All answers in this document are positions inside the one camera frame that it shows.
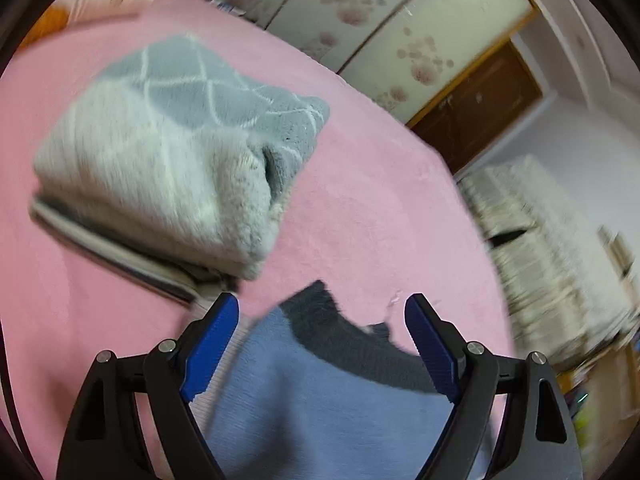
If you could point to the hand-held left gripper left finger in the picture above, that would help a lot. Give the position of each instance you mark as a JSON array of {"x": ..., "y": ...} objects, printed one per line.
[{"x": 210, "y": 350}]

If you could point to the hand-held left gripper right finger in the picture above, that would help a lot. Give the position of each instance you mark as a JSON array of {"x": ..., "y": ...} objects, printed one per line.
[{"x": 432, "y": 350}]

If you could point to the striped knit sweater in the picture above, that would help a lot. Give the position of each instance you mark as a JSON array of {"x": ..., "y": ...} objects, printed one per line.
[{"x": 310, "y": 410}]

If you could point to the folded striped garment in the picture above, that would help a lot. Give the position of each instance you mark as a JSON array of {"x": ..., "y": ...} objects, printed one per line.
[{"x": 125, "y": 262}]

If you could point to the pink bed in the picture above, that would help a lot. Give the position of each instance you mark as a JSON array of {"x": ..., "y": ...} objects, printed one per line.
[{"x": 375, "y": 210}]

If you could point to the yellow wooden drawer cabinet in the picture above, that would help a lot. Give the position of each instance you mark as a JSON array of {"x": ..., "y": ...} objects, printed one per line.
[{"x": 607, "y": 410}]

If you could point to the grey checked fleece garment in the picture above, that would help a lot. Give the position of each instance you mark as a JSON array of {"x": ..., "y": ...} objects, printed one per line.
[{"x": 165, "y": 160}]

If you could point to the dark wooden door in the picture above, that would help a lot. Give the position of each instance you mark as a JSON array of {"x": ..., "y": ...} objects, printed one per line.
[{"x": 480, "y": 105}]

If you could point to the floral door wardrobe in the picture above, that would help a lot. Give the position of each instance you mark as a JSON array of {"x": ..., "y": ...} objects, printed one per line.
[{"x": 360, "y": 15}]

